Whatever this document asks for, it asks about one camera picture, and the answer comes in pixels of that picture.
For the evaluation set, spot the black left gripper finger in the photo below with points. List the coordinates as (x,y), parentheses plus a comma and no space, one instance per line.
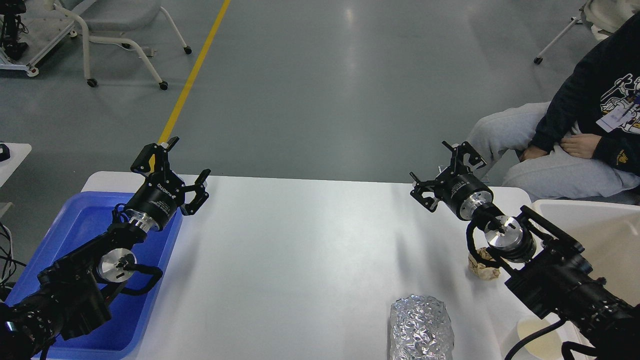
(200,194)
(154,158)

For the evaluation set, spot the white wheeled chair left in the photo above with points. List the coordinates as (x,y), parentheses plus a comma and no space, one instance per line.
(107,22)

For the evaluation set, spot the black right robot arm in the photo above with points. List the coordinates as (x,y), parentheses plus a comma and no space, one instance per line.
(547,270)

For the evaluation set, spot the white wheeled chair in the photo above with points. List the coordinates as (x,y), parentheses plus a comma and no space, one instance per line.
(601,17)
(107,22)

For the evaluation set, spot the blue plastic bin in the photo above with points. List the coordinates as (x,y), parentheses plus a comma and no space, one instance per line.
(83,217)

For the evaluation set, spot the seated person in dark hoodie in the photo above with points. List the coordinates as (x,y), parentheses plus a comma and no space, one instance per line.
(584,143)

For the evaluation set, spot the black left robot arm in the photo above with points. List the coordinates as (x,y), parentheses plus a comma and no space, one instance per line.
(76,291)

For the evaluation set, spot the crumpled brown paper ball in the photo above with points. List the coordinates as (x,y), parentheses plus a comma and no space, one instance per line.
(482,271)

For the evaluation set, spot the white plastic bin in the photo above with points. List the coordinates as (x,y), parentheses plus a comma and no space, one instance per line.
(610,234)

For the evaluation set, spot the aluminium frame stand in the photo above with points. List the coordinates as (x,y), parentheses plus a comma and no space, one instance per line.
(30,29)

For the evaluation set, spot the white side table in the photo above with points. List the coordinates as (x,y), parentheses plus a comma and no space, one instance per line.
(13,154)

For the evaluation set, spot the white wheeled chair right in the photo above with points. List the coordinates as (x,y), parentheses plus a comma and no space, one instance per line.
(601,17)

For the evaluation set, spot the crumpled aluminium foil lump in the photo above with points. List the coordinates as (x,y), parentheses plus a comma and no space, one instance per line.
(420,329)

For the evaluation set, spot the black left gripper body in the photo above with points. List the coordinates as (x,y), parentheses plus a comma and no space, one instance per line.
(154,204)

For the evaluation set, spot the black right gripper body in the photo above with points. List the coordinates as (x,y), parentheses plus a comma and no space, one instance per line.
(464,193)

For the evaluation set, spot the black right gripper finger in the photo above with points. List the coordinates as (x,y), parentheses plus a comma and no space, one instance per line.
(424,192)
(464,159)

